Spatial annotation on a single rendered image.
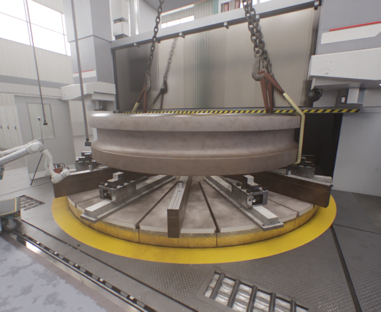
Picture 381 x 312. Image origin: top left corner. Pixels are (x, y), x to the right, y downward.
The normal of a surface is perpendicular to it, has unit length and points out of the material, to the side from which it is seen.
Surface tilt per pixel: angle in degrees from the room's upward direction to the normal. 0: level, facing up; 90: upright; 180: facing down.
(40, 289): 0
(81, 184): 90
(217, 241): 90
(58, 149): 90
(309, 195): 90
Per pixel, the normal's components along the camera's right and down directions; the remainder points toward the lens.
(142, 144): -0.36, 0.19
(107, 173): 0.65, 0.16
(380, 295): 0.00, -0.98
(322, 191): -0.76, 0.14
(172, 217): -0.08, 0.21
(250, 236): 0.26, 0.20
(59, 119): 0.88, 0.10
